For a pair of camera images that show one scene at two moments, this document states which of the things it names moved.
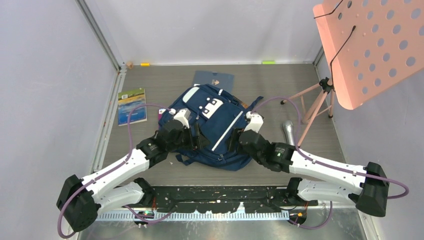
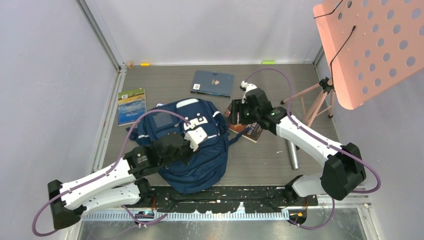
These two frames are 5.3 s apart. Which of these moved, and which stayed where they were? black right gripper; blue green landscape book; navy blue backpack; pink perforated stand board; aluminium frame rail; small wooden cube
Moved: navy blue backpack; black right gripper
Stayed: blue green landscape book; pink perforated stand board; aluminium frame rail; small wooden cube
